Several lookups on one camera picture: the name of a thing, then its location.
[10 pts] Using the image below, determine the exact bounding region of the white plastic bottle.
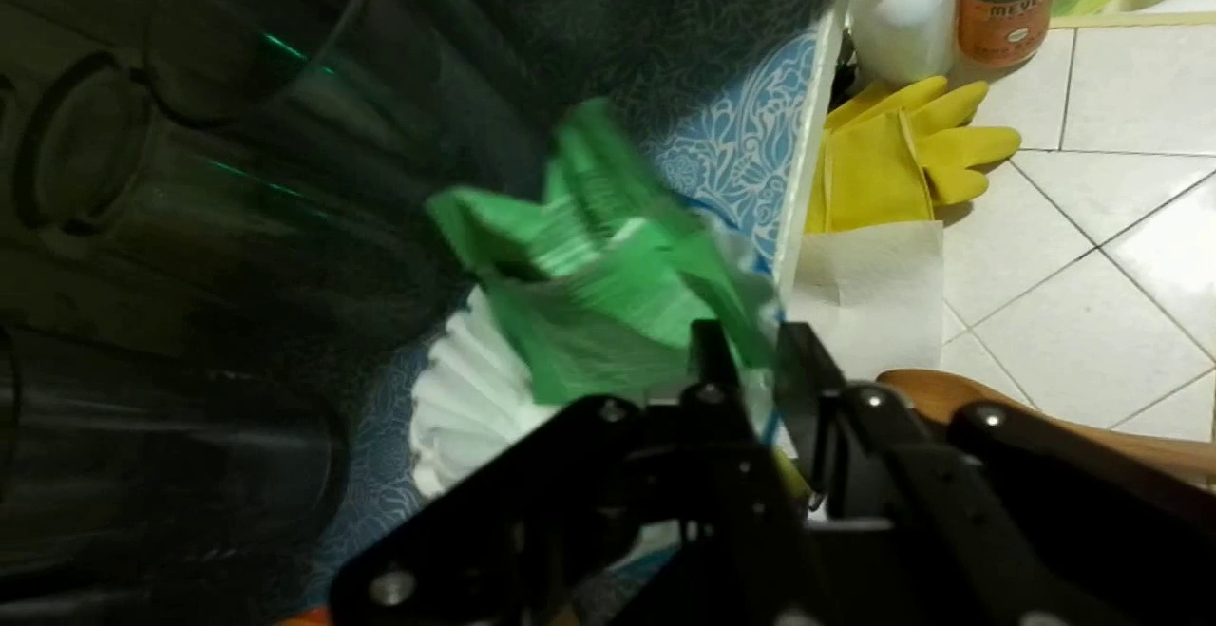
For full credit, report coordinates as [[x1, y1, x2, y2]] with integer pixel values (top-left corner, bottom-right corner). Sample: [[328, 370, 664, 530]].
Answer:
[[841, 0, 960, 87]]

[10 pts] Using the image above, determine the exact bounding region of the blue patterned shelf liner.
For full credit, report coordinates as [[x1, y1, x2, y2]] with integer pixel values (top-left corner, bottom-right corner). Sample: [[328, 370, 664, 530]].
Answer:
[[304, 28, 820, 626]]

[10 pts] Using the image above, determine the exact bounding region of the green plastic bag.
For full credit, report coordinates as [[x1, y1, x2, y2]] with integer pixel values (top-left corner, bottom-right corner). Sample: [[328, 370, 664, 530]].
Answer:
[[425, 99, 775, 407]]

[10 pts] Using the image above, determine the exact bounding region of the white paper towel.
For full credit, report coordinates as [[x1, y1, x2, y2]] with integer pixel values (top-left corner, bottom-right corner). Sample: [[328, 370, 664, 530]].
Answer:
[[787, 220, 947, 382]]

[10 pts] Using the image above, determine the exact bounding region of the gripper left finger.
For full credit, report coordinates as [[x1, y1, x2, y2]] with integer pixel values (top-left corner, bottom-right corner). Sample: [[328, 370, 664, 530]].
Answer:
[[328, 319, 808, 626]]

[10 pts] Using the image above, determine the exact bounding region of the stack of white coffee filters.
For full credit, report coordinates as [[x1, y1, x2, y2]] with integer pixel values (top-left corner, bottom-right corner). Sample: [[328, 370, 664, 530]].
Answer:
[[410, 286, 571, 499]]

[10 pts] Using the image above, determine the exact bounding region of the yellow rubber glove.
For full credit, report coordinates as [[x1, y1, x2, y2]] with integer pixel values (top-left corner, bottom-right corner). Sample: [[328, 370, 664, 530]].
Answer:
[[806, 108, 1023, 234], [825, 75, 991, 133]]

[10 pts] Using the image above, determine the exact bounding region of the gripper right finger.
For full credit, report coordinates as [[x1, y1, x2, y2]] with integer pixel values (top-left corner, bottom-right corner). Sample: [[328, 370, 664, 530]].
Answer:
[[775, 322, 1216, 626]]

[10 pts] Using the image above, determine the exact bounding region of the clear drinking glass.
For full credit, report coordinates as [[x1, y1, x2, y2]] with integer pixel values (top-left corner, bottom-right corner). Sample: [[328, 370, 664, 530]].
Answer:
[[142, 0, 571, 142], [17, 54, 495, 271], [0, 322, 348, 579]]

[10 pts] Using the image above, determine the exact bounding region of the clear bottle with orange label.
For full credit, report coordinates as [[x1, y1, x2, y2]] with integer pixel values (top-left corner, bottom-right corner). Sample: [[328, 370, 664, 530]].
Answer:
[[955, 0, 1066, 71]]

